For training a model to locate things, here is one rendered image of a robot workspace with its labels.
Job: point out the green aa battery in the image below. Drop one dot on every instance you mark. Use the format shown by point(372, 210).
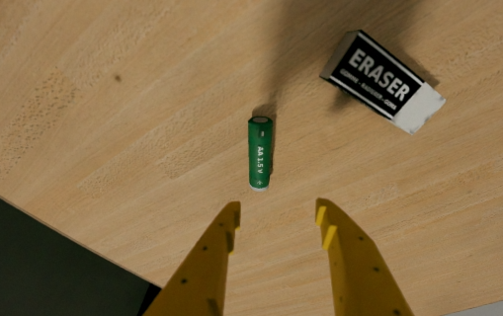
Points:
point(260, 130)

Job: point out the black and white eraser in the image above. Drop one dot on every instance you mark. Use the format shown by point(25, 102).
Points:
point(366, 71)

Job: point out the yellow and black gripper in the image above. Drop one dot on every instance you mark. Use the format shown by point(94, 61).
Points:
point(362, 284)

